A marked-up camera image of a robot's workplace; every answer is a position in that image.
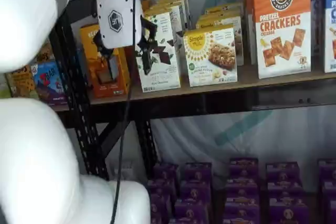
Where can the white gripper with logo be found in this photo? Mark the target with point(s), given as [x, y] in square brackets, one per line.
[118, 19]

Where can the yellow cracker box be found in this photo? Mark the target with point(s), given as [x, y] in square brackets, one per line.
[199, 64]

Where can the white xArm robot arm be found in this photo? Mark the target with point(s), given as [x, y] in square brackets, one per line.
[29, 155]

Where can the orange snack bar box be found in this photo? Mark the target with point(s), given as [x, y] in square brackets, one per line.
[92, 77]

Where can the white box with dark thins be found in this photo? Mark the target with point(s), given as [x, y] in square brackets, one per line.
[187, 1]
[183, 11]
[165, 77]
[178, 22]

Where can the brown cookie snack box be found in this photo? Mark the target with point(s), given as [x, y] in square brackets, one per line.
[44, 53]
[22, 82]

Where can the blue Zbar box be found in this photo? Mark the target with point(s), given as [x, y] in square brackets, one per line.
[47, 82]

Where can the black metal shelf rack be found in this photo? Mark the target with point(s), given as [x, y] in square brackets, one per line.
[78, 119]

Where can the wooden shelf board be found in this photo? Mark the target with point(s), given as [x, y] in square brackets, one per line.
[210, 90]

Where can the small white yellow-label box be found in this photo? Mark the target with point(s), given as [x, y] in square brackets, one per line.
[223, 9]
[237, 40]

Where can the orange pretzel crackers box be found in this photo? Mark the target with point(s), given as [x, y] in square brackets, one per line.
[283, 24]
[248, 11]

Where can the purple snack box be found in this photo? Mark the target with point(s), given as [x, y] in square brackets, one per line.
[333, 212]
[242, 207]
[244, 169]
[330, 191]
[187, 221]
[287, 212]
[161, 188]
[198, 171]
[191, 211]
[195, 191]
[283, 172]
[156, 218]
[243, 221]
[166, 172]
[158, 205]
[286, 190]
[328, 171]
[242, 187]

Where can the blue cracker box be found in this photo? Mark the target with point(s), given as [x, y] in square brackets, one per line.
[319, 24]
[330, 51]

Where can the white backdrop with teal print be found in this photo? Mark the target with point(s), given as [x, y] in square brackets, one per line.
[189, 134]

